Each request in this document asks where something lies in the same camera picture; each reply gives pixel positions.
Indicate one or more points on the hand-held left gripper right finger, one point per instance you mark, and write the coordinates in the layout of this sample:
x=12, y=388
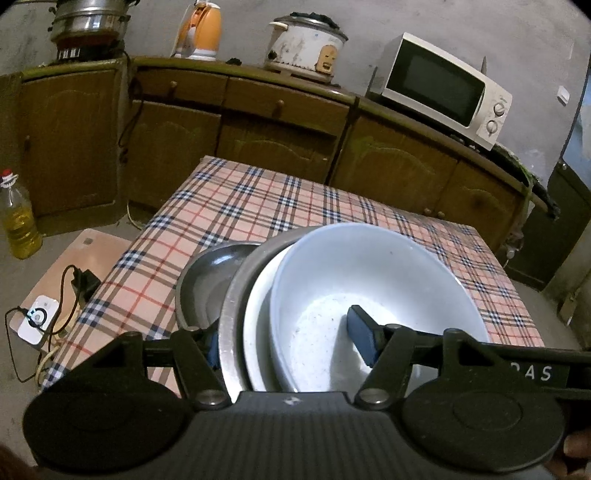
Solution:
x=364, y=337

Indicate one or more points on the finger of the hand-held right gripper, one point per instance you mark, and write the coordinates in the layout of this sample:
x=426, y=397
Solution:
x=531, y=371

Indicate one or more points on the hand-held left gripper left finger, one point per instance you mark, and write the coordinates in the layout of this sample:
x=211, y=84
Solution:
x=213, y=350

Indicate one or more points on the steel bowl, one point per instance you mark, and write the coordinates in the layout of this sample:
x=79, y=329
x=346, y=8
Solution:
x=231, y=318

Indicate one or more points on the wide white bowl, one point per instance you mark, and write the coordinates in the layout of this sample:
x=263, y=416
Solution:
x=258, y=323

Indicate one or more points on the large steel basin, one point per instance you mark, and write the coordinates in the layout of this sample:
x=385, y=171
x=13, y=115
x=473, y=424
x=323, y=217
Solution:
x=198, y=286

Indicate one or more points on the small patterned white bowl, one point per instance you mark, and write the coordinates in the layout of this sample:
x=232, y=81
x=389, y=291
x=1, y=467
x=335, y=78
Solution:
x=369, y=267

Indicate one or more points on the person's right hand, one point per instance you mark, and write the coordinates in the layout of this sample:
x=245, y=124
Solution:
x=579, y=450

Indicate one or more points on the small round white object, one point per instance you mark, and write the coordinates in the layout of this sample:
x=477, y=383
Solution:
x=510, y=253

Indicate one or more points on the black power adapter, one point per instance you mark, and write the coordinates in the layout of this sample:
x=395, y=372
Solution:
x=87, y=284

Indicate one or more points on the dark green door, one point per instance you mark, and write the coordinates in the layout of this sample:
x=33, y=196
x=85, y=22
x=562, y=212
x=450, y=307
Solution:
x=554, y=230

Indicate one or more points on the light wooden board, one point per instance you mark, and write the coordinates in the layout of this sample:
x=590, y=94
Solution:
x=92, y=249

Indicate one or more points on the plaid tablecloth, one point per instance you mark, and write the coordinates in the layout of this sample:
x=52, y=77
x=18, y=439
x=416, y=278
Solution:
x=277, y=198

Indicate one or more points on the white charger box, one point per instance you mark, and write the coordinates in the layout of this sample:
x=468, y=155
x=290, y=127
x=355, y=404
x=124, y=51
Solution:
x=41, y=318

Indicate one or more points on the green leafy vegetables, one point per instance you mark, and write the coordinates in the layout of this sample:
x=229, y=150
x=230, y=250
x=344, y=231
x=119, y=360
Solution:
x=526, y=194

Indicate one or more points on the brown wooden kitchen cabinet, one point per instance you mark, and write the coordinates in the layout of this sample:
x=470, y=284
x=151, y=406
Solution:
x=392, y=157

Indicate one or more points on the cooking oil bottle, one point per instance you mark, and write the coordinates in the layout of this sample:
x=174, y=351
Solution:
x=21, y=226

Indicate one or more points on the white microwave oven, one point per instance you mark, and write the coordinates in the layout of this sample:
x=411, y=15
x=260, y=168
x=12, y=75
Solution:
x=429, y=81

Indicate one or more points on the thin grey blade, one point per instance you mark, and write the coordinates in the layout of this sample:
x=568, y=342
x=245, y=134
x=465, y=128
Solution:
x=484, y=65

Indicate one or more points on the white rice cooker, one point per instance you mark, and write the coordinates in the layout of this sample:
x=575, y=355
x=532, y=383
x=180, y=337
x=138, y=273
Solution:
x=300, y=46

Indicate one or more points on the orange electric kettle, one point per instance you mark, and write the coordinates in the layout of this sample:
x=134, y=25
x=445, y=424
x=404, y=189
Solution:
x=203, y=32

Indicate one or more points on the stacked steel steamer pot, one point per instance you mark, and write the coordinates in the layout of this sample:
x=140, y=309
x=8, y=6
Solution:
x=87, y=21

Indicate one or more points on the white wall switch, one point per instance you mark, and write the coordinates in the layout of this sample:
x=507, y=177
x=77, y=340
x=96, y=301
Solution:
x=563, y=95

